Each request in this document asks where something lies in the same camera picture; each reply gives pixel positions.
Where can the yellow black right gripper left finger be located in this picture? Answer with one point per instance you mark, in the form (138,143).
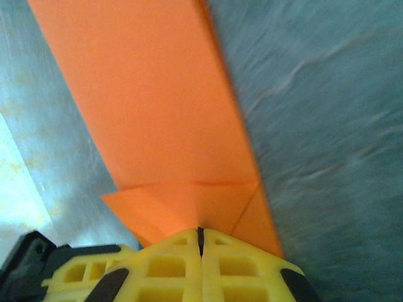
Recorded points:
(163,270)

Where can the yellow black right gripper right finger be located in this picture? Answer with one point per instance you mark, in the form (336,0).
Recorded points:
(245,277)

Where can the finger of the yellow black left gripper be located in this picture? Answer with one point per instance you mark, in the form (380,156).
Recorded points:
(63,283)

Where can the orange cloth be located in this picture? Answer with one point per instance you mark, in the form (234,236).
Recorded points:
(151,94)

